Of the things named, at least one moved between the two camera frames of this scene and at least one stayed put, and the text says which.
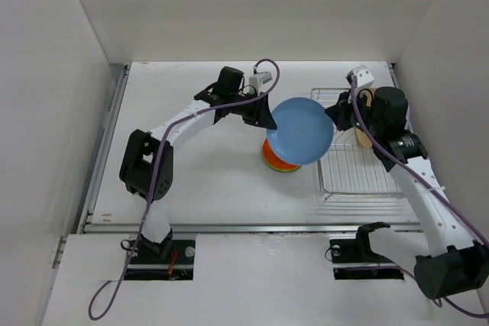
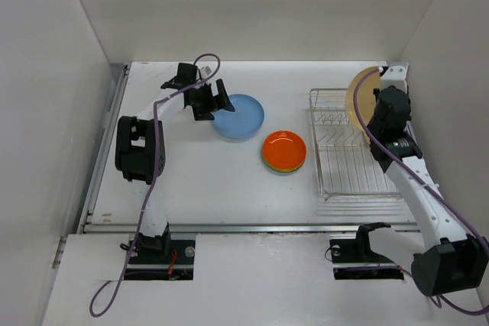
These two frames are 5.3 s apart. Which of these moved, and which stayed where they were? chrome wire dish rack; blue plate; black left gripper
Moved: black left gripper; blue plate
Stayed: chrome wire dish rack
